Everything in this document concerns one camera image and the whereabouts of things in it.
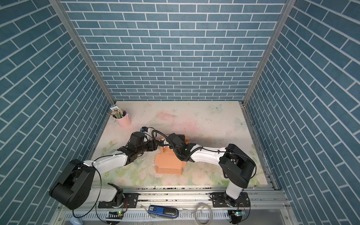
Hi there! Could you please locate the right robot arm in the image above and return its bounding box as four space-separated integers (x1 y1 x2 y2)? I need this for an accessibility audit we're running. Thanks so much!
159 133 257 207

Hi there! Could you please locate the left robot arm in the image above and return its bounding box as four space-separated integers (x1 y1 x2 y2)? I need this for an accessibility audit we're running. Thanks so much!
49 131 158 210

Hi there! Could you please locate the blue handheld device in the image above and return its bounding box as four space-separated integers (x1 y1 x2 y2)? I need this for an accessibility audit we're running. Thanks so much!
148 205 179 218

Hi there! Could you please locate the pink pen cup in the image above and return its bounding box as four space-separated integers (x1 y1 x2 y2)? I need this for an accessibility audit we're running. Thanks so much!
114 111 132 128

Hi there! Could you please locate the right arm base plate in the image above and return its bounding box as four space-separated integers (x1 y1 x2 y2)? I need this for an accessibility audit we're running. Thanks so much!
210 192 251 208

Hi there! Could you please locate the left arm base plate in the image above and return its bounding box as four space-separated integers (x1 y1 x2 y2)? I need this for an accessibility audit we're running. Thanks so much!
98 193 139 209

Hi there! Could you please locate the pink paper box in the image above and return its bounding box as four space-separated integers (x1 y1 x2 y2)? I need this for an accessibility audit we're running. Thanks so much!
155 146 187 175

